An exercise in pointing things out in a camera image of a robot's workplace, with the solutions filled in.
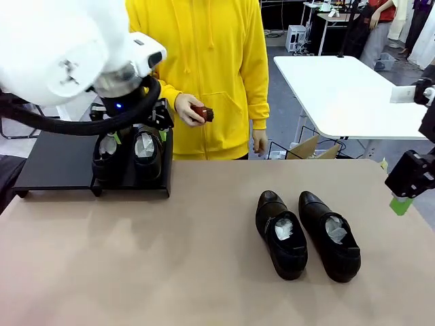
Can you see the person's left hand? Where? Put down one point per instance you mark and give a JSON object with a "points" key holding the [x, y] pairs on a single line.
{"points": [[260, 142]]}

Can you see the black desk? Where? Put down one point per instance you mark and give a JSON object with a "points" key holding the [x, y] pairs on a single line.
{"points": [[334, 30]]}

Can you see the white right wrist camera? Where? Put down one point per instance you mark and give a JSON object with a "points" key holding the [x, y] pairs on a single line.
{"points": [[402, 94]]}

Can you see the grey plastic bin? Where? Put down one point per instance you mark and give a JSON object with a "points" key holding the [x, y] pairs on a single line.
{"points": [[385, 62]]}

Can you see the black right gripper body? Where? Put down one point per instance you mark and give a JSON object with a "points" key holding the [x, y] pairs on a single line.
{"points": [[429, 120]]}

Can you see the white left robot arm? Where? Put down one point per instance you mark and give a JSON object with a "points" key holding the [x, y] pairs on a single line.
{"points": [[51, 44]]}

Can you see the large white table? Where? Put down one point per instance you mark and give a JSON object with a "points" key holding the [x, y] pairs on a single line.
{"points": [[340, 95]]}

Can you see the person's right forearm yellow sleeve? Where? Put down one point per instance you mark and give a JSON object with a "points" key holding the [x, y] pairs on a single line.
{"points": [[168, 93]]}

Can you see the person in red top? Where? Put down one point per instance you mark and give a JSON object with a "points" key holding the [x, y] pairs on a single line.
{"points": [[377, 34]]}

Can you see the brown cardboard box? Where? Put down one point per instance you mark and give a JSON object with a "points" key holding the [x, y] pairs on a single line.
{"points": [[306, 149]]}

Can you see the person's left forearm yellow sleeve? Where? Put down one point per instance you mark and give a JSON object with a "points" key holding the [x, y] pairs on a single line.
{"points": [[260, 102]]}

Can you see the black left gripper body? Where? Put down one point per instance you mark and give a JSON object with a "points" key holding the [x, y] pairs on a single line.
{"points": [[117, 102]]}

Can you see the person torso in yellow hoodie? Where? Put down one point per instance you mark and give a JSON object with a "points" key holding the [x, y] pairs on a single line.
{"points": [[210, 51]]}

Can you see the white computer case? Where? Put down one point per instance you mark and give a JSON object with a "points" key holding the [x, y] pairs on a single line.
{"points": [[297, 37]]}

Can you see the red-brown shoe brush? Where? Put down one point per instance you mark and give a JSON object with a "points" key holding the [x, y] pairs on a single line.
{"points": [[204, 113]]}

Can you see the white paper shoe stuffing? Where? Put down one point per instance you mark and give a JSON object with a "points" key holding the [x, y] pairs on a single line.
{"points": [[283, 231], [334, 231], [144, 146], [107, 146]]}

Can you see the person's right hand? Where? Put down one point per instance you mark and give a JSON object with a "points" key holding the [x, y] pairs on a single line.
{"points": [[183, 108]]}

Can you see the black leather dress shoe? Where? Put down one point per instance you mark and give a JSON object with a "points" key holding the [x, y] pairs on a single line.
{"points": [[340, 265], [108, 169], [289, 258], [147, 168]]}

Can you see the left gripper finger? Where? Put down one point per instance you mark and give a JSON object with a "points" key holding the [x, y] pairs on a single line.
{"points": [[161, 115], [98, 112]]}

